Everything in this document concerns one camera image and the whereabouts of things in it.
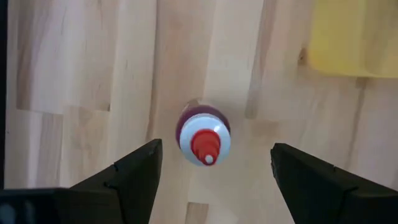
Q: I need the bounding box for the large crimson coloring bottle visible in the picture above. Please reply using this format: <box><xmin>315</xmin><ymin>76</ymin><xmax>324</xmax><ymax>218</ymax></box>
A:
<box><xmin>175</xmin><ymin>104</ymin><xmax>233</xmax><ymax>167</ymax></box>

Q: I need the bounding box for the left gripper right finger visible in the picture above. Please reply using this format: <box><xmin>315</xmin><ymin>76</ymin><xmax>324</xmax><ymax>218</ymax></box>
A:
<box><xmin>270</xmin><ymin>142</ymin><xmax>398</xmax><ymax>224</ymax></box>

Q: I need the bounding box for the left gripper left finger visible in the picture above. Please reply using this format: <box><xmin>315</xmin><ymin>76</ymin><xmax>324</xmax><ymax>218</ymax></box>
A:
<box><xmin>70</xmin><ymin>139</ymin><xmax>164</xmax><ymax>224</ymax></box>

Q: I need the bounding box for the yellow translucent plastic bin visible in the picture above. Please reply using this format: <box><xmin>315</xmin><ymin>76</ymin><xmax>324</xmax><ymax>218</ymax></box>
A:
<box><xmin>307</xmin><ymin>0</ymin><xmax>398</xmax><ymax>78</ymax></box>

